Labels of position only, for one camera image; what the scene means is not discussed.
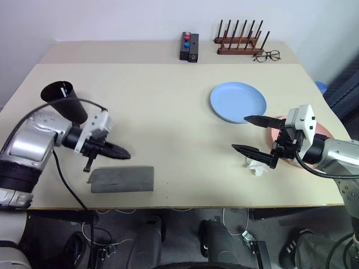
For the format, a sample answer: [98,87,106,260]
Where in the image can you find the black box with coloured buttons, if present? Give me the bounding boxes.
[179,31,192,61]

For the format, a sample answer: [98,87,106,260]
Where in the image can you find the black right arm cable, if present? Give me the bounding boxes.
[293,152,359,179]

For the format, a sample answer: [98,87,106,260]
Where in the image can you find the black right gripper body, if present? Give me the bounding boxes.
[270,126,306,161]

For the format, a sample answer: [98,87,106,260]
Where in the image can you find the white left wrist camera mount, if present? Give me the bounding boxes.
[75,109,113,154]

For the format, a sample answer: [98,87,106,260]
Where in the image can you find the black white striped shoe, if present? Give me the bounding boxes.
[278,228,315,268]

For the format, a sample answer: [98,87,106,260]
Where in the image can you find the grey cloth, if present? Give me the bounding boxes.
[86,165,155,194]

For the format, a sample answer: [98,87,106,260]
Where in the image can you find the black round pen cup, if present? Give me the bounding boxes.
[40,80,89,125]

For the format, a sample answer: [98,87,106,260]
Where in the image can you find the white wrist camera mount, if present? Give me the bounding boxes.
[284,104,318,141]
[75,109,113,154]

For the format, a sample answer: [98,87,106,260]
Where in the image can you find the grey trouser leg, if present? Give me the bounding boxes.
[293,231,346,269]

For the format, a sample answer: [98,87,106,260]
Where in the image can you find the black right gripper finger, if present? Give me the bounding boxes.
[243,114,287,129]
[231,143,280,170]

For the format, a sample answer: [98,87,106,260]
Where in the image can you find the dark ribbed object beside table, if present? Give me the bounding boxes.
[326,59,359,122]

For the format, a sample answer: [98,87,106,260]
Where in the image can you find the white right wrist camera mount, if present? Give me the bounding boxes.
[284,104,318,141]

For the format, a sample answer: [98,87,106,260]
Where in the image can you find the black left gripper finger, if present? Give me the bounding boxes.
[104,141,128,154]
[103,150,132,161]

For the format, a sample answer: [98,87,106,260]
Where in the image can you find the light blue plate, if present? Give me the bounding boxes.
[209,81,268,125]

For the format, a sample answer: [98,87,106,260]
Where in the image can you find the dark thin-framed eyeglasses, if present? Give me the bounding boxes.
[252,49,282,63]

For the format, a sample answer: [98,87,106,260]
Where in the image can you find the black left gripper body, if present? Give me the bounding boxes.
[82,129,109,173]

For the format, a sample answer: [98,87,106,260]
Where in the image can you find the white floor cable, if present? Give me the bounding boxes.
[222,207,251,235]

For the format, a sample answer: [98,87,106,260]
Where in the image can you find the brown wooden peg rack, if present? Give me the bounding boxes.
[214,18,271,56]

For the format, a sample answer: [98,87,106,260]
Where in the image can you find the crumpled white tissue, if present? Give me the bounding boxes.
[242,156,269,178]

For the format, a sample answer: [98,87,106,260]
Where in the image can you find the black metal table foot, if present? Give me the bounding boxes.
[242,229,272,269]

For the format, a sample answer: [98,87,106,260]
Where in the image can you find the pink plate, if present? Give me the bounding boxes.
[264,115,336,169]

